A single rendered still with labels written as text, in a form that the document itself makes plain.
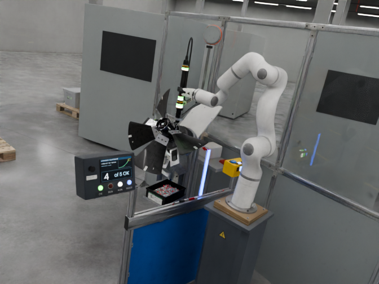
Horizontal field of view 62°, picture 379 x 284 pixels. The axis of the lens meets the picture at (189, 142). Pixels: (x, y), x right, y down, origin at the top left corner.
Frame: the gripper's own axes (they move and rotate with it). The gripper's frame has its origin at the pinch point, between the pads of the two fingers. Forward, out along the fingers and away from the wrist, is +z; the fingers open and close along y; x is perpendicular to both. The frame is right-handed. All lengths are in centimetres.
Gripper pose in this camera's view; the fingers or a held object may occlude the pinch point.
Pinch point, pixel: (182, 89)
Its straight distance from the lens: 214.2
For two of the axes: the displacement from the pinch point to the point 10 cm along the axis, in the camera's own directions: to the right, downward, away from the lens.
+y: 7.6, -0.9, 6.5
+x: 1.6, -9.3, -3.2
